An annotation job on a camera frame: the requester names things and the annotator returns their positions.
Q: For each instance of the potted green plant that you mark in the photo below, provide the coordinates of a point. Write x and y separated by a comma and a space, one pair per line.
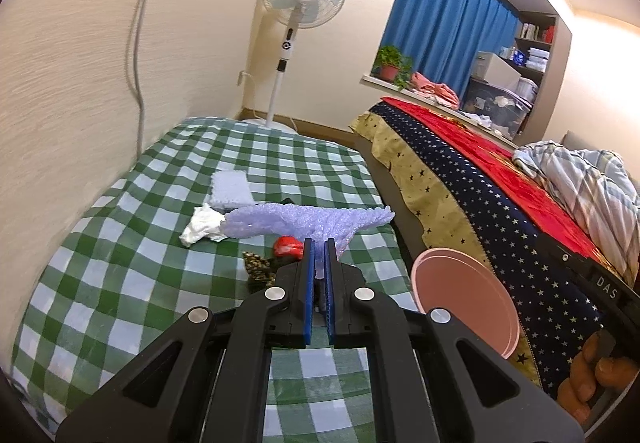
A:
392, 66

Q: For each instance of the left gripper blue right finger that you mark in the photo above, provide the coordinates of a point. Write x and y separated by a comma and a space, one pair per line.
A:
328, 259

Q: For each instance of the red blanket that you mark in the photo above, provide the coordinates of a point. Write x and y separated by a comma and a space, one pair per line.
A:
458, 155

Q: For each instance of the fan wall plug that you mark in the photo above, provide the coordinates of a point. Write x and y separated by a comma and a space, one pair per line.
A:
245, 78

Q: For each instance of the pink clothes pile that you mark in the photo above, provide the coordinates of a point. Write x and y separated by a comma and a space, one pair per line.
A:
441, 93

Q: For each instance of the wooden bookshelf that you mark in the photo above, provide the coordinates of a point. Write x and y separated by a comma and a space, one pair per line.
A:
545, 40

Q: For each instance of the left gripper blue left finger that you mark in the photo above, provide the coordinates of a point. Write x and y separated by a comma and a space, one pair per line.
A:
308, 306

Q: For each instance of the leopard pattern wrapper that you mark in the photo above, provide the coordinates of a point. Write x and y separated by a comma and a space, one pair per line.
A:
261, 273

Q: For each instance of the right human hand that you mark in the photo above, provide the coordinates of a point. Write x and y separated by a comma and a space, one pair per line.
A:
587, 371

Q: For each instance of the white foam net pad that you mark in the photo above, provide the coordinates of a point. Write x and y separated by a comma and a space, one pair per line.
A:
230, 190

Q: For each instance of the pink plastic trash bin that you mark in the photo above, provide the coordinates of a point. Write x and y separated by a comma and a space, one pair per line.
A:
444, 278

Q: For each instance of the white tissue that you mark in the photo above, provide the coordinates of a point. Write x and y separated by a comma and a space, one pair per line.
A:
205, 223

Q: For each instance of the striped grey quilt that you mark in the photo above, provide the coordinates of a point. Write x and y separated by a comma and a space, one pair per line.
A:
594, 187

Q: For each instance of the navy star bed cover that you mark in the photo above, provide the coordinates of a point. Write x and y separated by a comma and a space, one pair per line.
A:
556, 317

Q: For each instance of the white box on storage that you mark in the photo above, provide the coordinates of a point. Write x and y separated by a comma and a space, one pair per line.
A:
490, 68

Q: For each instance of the clear plastic storage box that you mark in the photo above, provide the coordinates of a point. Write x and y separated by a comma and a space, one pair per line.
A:
505, 110

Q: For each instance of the red wrapper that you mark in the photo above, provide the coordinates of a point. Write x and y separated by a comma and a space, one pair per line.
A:
288, 247

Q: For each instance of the blue curtain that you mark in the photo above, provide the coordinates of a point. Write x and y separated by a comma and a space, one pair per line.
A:
443, 37

